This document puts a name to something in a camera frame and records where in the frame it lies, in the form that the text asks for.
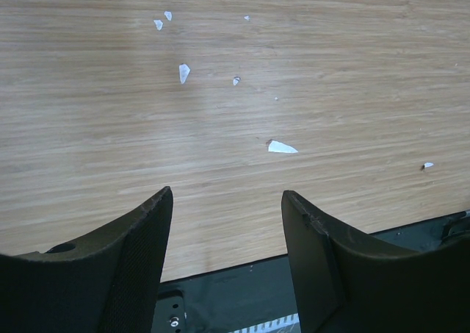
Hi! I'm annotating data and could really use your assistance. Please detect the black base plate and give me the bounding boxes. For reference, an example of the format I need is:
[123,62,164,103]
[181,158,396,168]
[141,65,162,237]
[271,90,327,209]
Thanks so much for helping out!
[151,210,469,332]

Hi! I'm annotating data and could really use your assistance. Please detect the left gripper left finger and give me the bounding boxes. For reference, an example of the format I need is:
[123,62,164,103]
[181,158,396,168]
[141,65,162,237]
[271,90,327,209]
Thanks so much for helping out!
[1,187,173,332]

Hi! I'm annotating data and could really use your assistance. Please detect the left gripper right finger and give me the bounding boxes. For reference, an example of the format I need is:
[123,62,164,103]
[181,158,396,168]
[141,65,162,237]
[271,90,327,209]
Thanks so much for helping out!
[281,190,469,332]

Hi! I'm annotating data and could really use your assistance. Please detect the white slotted cable duct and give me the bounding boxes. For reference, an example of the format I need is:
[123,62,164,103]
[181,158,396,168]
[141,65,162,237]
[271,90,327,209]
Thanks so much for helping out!
[231,313,301,333]

